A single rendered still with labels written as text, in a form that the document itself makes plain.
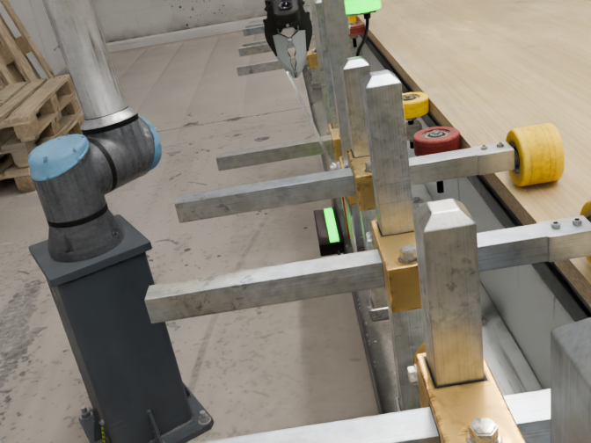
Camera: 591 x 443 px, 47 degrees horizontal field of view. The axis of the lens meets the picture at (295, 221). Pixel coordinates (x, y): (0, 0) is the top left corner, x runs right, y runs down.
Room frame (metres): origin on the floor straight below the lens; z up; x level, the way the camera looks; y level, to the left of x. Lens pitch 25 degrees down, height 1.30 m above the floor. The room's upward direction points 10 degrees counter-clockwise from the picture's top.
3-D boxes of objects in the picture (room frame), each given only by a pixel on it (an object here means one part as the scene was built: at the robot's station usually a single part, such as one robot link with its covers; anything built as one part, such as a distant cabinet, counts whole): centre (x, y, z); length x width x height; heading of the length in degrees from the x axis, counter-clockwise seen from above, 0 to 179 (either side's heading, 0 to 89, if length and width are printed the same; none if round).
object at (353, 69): (0.90, -0.11, 0.86); 0.03 x 0.03 x 0.48; 88
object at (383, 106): (0.65, -0.11, 0.90); 0.03 x 0.03 x 0.48; 88
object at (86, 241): (1.60, 0.54, 0.65); 0.19 x 0.19 x 0.10
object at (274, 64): (2.37, -0.11, 0.81); 0.43 x 0.03 x 0.04; 88
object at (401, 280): (0.63, -0.11, 0.95); 0.13 x 0.06 x 0.05; 178
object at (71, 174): (1.61, 0.53, 0.79); 0.17 x 0.15 x 0.18; 140
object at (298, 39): (1.34, -0.07, 1.04); 0.06 x 0.03 x 0.09; 178
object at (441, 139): (1.11, -0.27, 0.85); 0.08 x 0.08 x 0.11
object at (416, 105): (1.36, -0.27, 0.85); 0.08 x 0.08 x 0.11
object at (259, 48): (2.62, -0.12, 0.83); 0.43 x 0.03 x 0.04; 88
